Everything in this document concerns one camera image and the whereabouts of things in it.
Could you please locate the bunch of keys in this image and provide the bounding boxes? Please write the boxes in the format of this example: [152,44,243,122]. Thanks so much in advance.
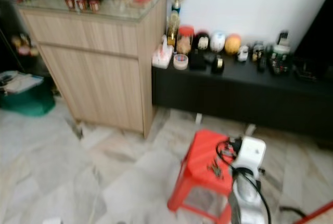
[207,159,225,179]

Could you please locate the red plastic stool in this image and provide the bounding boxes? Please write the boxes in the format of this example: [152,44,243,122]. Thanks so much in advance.
[167,128,246,224]

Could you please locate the black low console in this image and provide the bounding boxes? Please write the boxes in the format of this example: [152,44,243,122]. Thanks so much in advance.
[150,57,333,150]

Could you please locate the black tape roll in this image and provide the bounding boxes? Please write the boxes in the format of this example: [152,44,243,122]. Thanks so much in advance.
[210,56,226,75]

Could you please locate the small black box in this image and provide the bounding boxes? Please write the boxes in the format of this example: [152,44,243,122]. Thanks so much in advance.
[188,51,209,71]

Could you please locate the small white toy car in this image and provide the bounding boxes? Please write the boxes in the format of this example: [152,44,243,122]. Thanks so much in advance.
[236,45,250,62]

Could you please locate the small dark bottle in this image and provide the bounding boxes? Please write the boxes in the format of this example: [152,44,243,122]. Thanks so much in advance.
[251,41,265,63]

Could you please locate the pale tape roll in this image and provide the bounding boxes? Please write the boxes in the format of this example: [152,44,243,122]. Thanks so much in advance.
[173,54,189,71]

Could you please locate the green black device white top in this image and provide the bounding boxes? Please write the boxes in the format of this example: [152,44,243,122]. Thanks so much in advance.
[267,30,292,75]

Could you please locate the red bar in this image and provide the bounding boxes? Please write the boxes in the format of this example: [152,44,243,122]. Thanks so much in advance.
[293,200,333,224]

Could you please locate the orange round figure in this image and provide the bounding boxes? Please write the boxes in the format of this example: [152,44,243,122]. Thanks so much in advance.
[224,34,242,56]

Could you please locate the black and white round figure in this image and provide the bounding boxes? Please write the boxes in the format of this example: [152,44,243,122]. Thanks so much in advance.
[192,31,212,54]

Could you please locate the green plastic bin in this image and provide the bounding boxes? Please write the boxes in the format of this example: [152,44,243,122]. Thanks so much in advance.
[0,80,56,117]

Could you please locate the stack of papers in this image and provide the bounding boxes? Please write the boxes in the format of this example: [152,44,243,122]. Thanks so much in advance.
[0,70,44,96]

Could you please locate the white pink tissue pack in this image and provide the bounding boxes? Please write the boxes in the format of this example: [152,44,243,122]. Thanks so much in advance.
[151,44,174,70]

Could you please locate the red lidded jar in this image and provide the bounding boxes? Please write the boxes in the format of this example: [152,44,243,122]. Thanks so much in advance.
[176,25,195,55]

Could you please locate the small shelf ornaments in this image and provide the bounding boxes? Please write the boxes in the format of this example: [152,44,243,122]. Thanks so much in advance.
[10,32,35,58]

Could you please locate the black flat panel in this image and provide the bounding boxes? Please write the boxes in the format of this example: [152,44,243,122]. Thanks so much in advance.
[293,0,333,70]

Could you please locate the light wood cabinet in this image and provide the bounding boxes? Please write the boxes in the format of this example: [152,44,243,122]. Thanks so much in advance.
[16,0,169,139]

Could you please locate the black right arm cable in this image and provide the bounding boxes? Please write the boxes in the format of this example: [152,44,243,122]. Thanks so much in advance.
[215,136,273,224]

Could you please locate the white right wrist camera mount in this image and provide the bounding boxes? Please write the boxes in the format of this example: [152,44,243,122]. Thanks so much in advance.
[231,135,267,176]

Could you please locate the black floor cable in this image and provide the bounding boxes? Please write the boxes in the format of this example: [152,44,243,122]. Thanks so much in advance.
[280,205,309,220]

